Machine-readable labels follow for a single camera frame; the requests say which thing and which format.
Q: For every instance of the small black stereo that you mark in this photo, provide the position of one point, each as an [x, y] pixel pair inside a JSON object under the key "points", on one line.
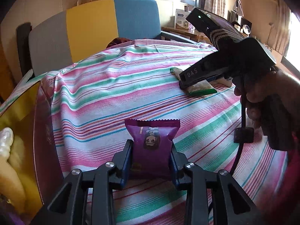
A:
{"points": [[243, 25]]}

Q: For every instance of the wooden desk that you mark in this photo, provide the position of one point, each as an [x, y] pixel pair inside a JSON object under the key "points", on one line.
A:
{"points": [[187, 34]]}

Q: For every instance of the white printed box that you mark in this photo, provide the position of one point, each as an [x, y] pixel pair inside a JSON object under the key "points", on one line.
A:
{"points": [[182, 20]]}

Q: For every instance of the person's right forearm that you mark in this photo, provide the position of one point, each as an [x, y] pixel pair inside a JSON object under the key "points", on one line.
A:
{"points": [[290, 180]]}

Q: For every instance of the white rolled snack packet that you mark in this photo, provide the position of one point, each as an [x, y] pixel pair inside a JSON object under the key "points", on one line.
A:
{"points": [[5, 139]]}

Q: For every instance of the purple snack packet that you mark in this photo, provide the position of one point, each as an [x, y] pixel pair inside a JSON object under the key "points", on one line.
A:
{"points": [[152, 150]]}

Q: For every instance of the person's right hand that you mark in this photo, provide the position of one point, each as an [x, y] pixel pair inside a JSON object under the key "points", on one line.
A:
{"points": [[281, 84]]}

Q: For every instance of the white foam piece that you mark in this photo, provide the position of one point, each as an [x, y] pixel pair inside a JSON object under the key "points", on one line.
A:
{"points": [[28, 77]]}

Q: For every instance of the pink green striped cloth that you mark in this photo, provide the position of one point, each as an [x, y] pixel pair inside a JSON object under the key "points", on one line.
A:
{"points": [[117, 98]]}

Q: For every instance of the dark red cloth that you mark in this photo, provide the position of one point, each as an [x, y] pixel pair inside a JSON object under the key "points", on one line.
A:
{"points": [[117, 42]]}

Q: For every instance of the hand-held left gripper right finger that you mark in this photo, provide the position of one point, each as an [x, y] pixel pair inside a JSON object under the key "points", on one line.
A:
{"points": [[174, 171]]}

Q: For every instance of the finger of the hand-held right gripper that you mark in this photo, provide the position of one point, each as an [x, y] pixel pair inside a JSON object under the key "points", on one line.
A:
{"points": [[214, 77], [196, 73]]}

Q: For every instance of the black rolled mat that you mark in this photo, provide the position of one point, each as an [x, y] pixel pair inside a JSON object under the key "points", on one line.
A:
{"points": [[23, 46]]}

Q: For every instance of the grey yellow blue sofa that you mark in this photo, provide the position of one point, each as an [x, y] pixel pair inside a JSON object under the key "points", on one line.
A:
{"points": [[93, 28]]}

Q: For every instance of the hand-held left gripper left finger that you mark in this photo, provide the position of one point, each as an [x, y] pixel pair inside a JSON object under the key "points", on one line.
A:
{"points": [[127, 168]]}

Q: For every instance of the gold tin box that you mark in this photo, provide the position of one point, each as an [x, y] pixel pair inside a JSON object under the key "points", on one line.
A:
{"points": [[18, 107]]}

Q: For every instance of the green white snack packet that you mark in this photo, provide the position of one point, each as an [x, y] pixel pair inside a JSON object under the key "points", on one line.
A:
{"points": [[204, 88]]}

